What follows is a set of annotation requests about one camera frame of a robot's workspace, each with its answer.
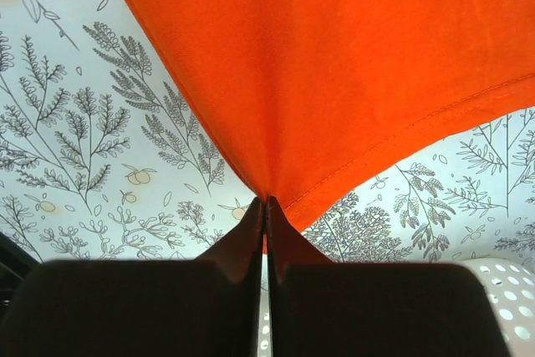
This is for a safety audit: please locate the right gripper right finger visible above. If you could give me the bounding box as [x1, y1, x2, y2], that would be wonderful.
[265, 197, 509, 357]

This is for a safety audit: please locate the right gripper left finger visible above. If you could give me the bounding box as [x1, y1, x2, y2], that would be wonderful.
[1, 200, 263, 356]

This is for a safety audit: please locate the orange t-shirt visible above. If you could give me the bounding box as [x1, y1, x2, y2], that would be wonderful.
[125, 0, 534, 230]

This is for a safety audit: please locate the floral patterned table mat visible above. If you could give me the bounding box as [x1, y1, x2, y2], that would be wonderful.
[1, 0, 534, 273]

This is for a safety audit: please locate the white perforated plastic basket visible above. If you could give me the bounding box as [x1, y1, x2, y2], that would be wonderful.
[257, 258, 535, 357]

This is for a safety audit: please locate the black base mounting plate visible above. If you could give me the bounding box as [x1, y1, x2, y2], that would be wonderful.
[0, 233, 40, 318]

